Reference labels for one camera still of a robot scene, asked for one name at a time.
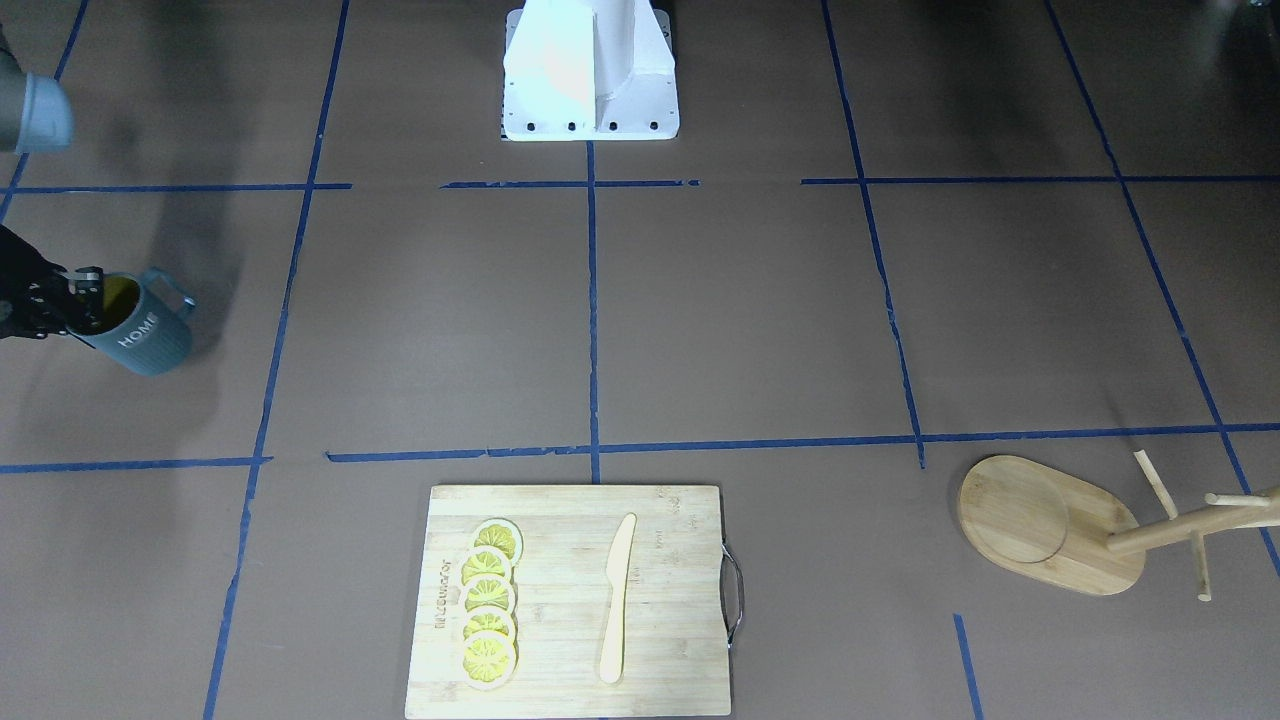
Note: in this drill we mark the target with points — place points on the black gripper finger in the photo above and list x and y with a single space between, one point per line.
87 306

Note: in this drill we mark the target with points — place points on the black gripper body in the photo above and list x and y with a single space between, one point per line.
33 300

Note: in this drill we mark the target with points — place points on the dark teal mug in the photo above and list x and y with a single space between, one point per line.
143 323

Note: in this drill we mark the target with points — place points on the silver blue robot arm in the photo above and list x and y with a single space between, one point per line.
35 115

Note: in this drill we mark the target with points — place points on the wooden cup storage rack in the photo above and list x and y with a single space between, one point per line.
1063 531

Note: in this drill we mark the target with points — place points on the lemon slice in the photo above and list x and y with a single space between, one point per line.
489 619
485 561
489 590
502 534
489 659

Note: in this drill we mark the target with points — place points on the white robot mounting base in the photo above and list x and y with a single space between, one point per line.
590 71

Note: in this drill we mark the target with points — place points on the yellow plastic knife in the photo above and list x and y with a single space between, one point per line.
612 654

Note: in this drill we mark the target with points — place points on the bamboo cutting board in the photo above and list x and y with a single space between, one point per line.
677 641

